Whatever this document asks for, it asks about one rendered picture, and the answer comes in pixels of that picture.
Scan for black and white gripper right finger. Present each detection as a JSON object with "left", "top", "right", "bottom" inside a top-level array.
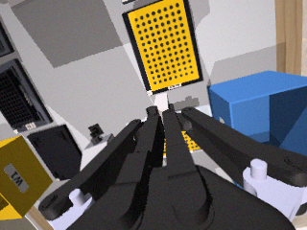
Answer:
[{"left": 160, "top": 93, "right": 307, "bottom": 227}]

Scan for yellow open-top box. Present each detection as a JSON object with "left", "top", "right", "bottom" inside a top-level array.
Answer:
[{"left": 0, "top": 135, "right": 53, "bottom": 220}]

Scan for black multi-well plate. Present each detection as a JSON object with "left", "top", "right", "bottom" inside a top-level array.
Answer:
[{"left": 0, "top": 69, "right": 40, "bottom": 128}]

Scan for grey bench mat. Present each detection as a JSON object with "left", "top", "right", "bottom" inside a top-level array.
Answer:
[{"left": 0, "top": 0, "right": 276, "bottom": 210}]

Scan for blue open-top bin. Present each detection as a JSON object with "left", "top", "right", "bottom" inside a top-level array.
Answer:
[{"left": 206, "top": 71, "right": 307, "bottom": 156}]

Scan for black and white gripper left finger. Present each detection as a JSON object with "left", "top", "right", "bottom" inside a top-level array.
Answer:
[{"left": 38, "top": 94, "right": 165, "bottom": 230}]

